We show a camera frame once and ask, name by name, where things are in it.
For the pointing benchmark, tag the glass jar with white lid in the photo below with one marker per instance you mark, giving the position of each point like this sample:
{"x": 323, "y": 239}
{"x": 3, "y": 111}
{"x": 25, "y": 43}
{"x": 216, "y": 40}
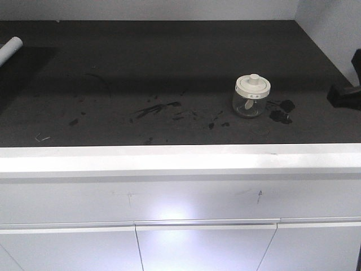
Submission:
{"x": 250, "y": 96}

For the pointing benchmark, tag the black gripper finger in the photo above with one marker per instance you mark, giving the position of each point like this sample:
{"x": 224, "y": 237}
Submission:
{"x": 340, "y": 97}
{"x": 356, "y": 62}

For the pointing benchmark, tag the white fume hood cabinet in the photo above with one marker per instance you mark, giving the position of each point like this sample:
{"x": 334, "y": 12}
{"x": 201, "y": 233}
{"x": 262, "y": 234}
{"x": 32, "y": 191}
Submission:
{"x": 216, "y": 207}

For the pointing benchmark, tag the white rolled paper liner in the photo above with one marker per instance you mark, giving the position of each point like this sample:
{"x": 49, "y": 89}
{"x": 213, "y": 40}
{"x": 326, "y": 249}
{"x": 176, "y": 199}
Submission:
{"x": 9, "y": 49}

